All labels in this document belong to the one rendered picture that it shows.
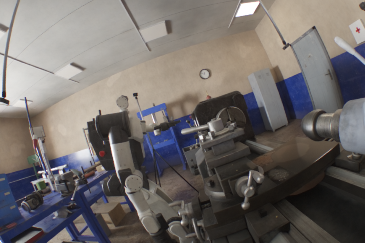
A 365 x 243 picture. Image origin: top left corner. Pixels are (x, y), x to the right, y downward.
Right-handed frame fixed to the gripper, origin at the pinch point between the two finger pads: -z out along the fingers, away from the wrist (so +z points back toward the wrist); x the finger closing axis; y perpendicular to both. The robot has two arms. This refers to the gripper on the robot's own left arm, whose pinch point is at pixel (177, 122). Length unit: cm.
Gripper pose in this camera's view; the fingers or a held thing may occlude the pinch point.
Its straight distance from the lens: 162.1
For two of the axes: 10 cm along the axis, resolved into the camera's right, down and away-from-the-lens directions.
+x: -0.3, -0.8, -10.0
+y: -3.3, -9.4, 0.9
